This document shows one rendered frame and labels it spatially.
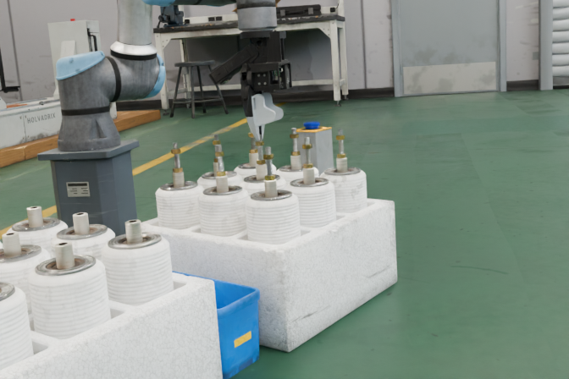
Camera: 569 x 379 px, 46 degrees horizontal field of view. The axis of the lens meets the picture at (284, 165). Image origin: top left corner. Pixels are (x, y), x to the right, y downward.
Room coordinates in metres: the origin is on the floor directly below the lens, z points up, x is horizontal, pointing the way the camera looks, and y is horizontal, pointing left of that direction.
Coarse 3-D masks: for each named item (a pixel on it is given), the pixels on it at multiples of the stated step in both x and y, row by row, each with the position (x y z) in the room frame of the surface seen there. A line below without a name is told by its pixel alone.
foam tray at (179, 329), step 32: (192, 288) 0.91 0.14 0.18; (32, 320) 0.84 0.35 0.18; (128, 320) 0.81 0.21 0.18; (160, 320) 0.86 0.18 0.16; (192, 320) 0.90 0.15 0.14; (64, 352) 0.73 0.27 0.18; (96, 352) 0.77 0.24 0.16; (128, 352) 0.81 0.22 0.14; (160, 352) 0.85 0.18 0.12; (192, 352) 0.90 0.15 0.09
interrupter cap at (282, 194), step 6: (258, 192) 1.20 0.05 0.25; (264, 192) 1.19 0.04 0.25; (282, 192) 1.19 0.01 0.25; (288, 192) 1.18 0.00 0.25; (252, 198) 1.15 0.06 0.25; (258, 198) 1.14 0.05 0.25; (264, 198) 1.15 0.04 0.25; (270, 198) 1.14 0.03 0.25; (276, 198) 1.14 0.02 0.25; (282, 198) 1.14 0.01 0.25
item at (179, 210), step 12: (156, 192) 1.31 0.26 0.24; (168, 192) 1.28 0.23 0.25; (180, 192) 1.27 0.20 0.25; (192, 192) 1.28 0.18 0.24; (168, 204) 1.27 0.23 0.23; (180, 204) 1.27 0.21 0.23; (192, 204) 1.28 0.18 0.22; (168, 216) 1.27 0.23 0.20; (180, 216) 1.27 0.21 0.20; (192, 216) 1.28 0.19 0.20; (180, 228) 1.27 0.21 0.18
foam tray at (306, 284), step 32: (352, 224) 1.24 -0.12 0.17; (384, 224) 1.33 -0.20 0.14; (192, 256) 1.19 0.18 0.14; (224, 256) 1.14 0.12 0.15; (256, 256) 1.10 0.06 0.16; (288, 256) 1.08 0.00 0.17; (320, 256) 1.15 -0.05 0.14; (352, 256) 1.23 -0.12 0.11; (384, 256) 1.33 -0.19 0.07; (288, 288) 1.07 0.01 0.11; (320, 288) 1.15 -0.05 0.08; (352, 288) 1.23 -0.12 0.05; (384, 288) 1.33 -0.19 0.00; (288, 320) 1.07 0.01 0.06; (320, 320) 1.14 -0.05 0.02; (288, 352) 1.07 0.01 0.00
